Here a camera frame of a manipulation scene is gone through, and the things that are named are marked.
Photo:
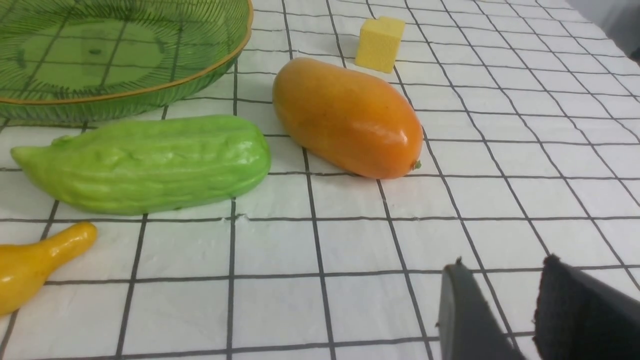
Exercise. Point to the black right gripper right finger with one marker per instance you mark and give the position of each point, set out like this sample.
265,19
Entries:
578,317

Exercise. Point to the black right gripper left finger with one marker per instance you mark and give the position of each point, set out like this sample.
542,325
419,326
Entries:
467,328

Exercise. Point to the orange mango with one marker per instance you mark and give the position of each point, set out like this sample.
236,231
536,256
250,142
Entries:
353,120

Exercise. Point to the green bitter gourd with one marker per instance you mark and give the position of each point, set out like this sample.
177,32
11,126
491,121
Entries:
134,167

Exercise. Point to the yellow banana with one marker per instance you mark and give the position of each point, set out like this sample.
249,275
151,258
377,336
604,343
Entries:
24,268

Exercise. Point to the checkered white tablecloth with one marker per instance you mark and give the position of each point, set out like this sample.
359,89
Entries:
531,119

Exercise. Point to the yellow foam cube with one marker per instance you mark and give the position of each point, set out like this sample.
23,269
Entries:
379,43

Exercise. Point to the green glass leaf plate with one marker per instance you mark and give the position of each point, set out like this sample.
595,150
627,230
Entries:
76,61

